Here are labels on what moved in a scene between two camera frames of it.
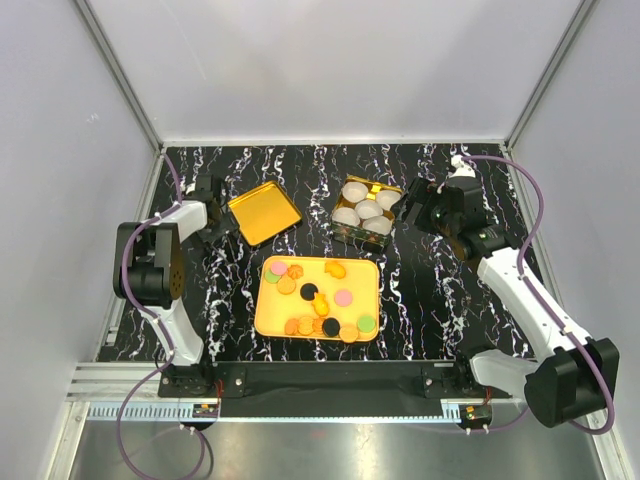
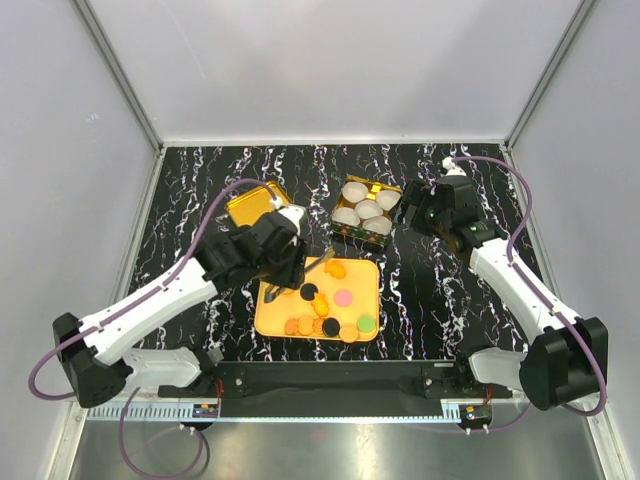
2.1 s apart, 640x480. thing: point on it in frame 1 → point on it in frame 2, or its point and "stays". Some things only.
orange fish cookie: (321, 306) stays
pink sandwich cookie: (343, 297) stays
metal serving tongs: (224, 216) → (272, 291)
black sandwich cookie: (308, 290) stays
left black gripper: (210, 235) → (294, 274)
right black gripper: (426, 193) stays
